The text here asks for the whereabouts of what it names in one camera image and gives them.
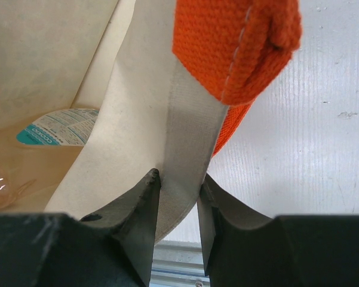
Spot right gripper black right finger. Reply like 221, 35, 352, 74
197, 176, 359, 286

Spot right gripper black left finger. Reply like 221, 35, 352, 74
0, 169, 161, 286

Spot beige canvas bag orange handles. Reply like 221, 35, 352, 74
0, 1, 302, 241

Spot green bottle beige cap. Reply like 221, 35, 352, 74
16, 108, 99, 146

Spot aluminium mounting rail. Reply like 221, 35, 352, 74
150, 241, 210, 287

